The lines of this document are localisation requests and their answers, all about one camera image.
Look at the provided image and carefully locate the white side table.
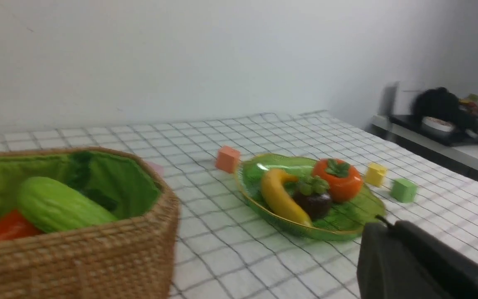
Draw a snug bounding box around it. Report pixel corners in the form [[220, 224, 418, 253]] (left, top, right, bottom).
[[372, 115, 478, 181]]

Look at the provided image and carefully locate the white checkered tablecloth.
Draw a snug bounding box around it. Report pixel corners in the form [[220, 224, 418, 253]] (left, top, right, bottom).
[[0, 112, 478, 299]]

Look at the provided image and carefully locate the dark purple toy mangosteen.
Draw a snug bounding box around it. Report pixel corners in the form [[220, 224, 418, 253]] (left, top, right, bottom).
[[292, 175, 333, 222]]

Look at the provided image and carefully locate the orange toy persimmon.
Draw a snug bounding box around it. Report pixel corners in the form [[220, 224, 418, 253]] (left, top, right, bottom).
[[311, 158, 363, 203]]

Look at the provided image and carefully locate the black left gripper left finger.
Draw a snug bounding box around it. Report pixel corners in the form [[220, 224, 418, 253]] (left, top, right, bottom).
[[356, 216, 453, 299]]

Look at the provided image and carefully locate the black bag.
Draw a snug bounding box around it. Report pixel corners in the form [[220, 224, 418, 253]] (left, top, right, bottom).
[[411, 87, 478, 133]]

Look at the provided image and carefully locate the green toy cucumber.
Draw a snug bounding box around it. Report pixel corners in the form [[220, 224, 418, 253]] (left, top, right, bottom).
[[16, 176, 118, 233]]

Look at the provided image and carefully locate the green foam cube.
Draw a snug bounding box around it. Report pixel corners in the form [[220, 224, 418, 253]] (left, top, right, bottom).
[[390, 178, 418, 203]]

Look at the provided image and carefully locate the woven wicker basket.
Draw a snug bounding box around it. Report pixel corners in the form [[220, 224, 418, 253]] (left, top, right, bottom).
[[0, 147, 180, 299]]

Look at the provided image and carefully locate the orange foam cube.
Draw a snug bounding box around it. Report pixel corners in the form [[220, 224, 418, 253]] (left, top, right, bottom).
[[215, 145, 241, 174]]

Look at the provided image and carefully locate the white bowl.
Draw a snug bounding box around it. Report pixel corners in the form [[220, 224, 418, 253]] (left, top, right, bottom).
[[421, 117, 455, 138]]

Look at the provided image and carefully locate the green glass leaf plate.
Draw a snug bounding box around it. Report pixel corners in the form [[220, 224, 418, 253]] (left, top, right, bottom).
[[234, 153, 386, 242]]

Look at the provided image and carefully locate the yellow toy banana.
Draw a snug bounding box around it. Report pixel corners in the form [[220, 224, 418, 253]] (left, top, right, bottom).
[[261, 168, 312, 227]]

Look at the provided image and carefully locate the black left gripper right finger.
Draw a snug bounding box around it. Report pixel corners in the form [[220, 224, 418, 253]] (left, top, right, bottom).
[[393, 220, 478, 299]]

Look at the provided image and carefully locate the yellow foam cube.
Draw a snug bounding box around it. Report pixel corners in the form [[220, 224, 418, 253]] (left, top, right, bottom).
[[365, 162, 388, 188]]

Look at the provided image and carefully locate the orange toy carrot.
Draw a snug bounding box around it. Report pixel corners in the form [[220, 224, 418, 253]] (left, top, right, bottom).
[[0, 209, 43, 242]]

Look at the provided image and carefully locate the pink foam cube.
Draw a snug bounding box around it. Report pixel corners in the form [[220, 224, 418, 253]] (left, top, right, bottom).
[[145, 160, 164, 176]]

